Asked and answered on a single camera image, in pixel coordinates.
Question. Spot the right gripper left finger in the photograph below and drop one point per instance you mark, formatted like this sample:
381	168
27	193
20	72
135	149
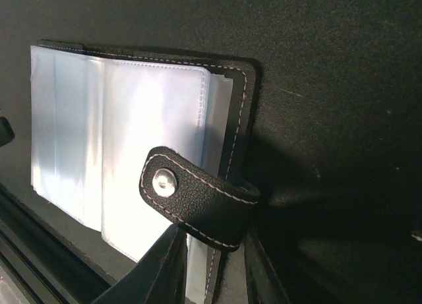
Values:
145	271

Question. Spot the black aluminium rail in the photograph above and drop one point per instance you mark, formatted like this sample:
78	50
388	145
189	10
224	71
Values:
45	266

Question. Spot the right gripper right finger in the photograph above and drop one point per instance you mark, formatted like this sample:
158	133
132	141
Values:
263	285

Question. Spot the black leather card holder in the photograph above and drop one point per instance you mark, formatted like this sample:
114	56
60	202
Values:
146	147

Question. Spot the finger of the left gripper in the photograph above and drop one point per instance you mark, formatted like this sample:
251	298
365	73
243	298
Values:
6	132

